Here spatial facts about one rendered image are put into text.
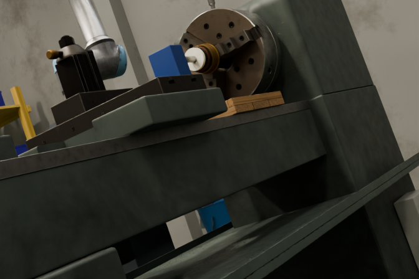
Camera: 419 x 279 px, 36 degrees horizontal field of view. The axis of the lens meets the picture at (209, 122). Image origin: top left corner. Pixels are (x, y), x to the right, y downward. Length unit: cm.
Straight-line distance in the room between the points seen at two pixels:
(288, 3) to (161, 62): 54
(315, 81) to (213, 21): 38
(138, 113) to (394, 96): 401
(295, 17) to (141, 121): 98
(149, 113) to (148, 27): 513
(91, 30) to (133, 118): 119
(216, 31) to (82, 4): 62
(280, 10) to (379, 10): 307
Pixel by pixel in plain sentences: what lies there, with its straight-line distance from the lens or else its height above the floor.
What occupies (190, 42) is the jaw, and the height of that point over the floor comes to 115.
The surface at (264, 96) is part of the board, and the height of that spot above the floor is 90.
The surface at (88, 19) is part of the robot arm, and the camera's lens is 243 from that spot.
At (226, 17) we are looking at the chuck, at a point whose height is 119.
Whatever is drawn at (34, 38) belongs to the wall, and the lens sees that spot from 755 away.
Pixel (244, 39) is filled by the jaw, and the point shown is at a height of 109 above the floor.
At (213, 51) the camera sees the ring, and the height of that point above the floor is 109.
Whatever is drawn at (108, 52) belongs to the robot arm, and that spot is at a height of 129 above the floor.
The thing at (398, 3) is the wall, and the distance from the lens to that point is 510.
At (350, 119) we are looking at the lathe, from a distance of 220.
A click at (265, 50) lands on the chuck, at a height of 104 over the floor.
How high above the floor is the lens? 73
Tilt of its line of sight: 5 degrees up
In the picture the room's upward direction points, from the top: 20 degrees counter-clockwise
